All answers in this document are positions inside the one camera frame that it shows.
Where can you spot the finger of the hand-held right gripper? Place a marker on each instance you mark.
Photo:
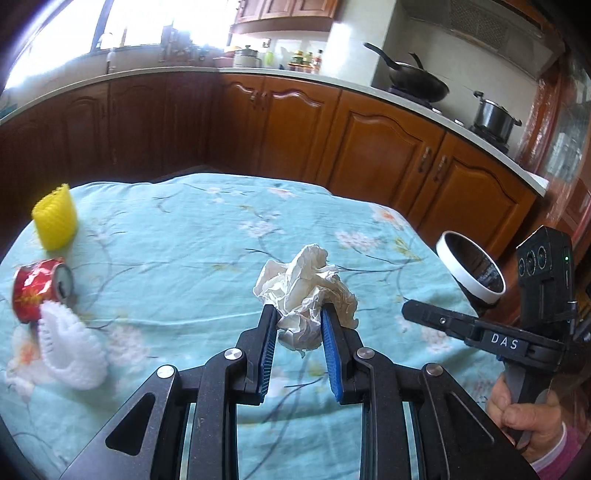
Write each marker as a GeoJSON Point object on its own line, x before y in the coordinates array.
{"type": "Point", "coordinates": [438, 318]}

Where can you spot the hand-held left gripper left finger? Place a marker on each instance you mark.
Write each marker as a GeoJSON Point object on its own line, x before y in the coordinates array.
{"type": "Point", "coordinates": [268, 350]}

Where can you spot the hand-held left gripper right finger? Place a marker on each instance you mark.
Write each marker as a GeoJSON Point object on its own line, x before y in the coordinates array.
{"type": "Point", "coordinates": [332, 355]}

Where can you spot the white trash bin black liner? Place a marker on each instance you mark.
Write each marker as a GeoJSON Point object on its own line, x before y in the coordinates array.
{"type": "Point", "coordinates": [461, 282]}

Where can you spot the white tissue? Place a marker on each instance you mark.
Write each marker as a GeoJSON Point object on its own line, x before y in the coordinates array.
{"type": "Point", "coordinates": [300, 286]}

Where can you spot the person's right forearm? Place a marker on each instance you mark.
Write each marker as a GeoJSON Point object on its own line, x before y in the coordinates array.
{"type": "Point", "coordinates": [563, 457]}

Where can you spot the person's right hand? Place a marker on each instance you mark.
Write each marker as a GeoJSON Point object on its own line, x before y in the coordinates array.
{"type": "Point", "coordinates": [535, 424]}

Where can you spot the light blue floral tablecloth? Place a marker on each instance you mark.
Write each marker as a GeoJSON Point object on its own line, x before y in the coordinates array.
{"type": "Point", "coordinates": [184, 258]}

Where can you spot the black gas stove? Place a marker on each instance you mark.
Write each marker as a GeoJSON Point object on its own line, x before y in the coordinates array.
{"type": "Point", "coordinates": [496, 144]}

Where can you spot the wooden glass door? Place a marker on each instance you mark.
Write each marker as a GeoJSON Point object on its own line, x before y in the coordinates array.
{"type": "Point", "coordinates": [572, 138]}

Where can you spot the steel cooking pot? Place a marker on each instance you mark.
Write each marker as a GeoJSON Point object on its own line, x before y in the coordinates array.
{"type": "Point", "coordinates": [494, 117]}

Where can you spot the wooden base cabinets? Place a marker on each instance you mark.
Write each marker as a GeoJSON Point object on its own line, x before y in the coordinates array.
{"type": "Point", "coordinates": [369, 138]}

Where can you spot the white foam fruit net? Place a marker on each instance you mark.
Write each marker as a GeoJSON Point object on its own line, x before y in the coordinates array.
{"type": "Point", "coordinates": [69, 341]}

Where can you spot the black wok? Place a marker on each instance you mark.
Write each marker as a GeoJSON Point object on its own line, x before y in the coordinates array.
{"type": "Point", "coordinates": [415, 83]}

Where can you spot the crushed red drink can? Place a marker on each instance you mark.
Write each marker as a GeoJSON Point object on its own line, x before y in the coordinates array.
{"type": "Point", "coordinates": [34, 288]}

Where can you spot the yellow foam fruit net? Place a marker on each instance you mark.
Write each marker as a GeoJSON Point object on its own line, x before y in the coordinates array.
{"type": "Point", "coordinates": [55, 221]}

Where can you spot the range hood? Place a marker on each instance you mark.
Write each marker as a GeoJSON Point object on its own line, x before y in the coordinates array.
{"type": "Point", "coordinates": [485, 23]}

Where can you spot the light stone countertop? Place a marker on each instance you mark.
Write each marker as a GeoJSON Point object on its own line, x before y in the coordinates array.
{"type": "Point", "coordinates": [295, 74]}

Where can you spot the group of seasoning bottles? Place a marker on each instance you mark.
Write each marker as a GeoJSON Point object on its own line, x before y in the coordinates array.
{"type": "Point", "coordinates": [304, 62]}

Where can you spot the white lidded pot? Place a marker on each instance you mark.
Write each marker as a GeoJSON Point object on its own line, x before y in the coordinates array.
{"type": "Point", "coordinates": [244, 57]}

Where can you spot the brown counter rack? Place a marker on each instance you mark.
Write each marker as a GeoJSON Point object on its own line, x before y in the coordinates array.
{"type": "Point", "coordinates": [182, 48]}

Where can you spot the kitchen window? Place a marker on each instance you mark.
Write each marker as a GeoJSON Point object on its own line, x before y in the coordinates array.
{"type": "Point", "coordinates": [138, 23]}

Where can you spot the wooden wall cabinets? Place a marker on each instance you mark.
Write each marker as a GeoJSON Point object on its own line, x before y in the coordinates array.
{"type": "Point", "coordinates": [286, 9]}

